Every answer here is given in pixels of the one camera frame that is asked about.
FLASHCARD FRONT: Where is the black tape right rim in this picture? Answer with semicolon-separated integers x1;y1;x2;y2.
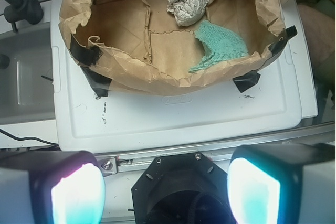
268;25;298;59

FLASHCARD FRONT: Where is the black tape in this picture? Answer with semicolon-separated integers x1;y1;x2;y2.
233;71;261;93
80;67;112;97

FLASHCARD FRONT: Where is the black octagonal mount plate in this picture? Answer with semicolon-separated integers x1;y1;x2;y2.
131;153;236;223

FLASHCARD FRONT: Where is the black tape front right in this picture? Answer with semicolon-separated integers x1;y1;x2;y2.
233;71;261;93

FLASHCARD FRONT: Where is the aluminium frame rail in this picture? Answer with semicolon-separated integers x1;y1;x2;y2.
95;122;335;176

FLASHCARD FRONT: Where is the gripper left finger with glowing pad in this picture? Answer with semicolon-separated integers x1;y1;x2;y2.
1;151;105;223

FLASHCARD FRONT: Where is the black tape rim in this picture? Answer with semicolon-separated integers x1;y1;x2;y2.
268;25;298;59
69;35;103;67

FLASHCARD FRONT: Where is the green terry cloth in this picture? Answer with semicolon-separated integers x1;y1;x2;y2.
188;20;249;73

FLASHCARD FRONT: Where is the white plastic tray lid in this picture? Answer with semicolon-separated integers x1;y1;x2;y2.
51;0;302;153

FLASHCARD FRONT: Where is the black thin cable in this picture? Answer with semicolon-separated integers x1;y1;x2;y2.
0;128;60;147

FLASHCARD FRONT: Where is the black tape left rim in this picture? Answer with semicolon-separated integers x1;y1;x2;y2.
69;35;103;67

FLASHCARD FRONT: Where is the brown paper bag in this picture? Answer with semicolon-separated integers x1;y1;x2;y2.
59;0;285;95

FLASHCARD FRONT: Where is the black tape front left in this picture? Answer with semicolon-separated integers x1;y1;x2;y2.
80;67;112;97

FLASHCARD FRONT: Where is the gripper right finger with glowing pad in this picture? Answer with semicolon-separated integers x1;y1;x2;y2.
227;143;335;223

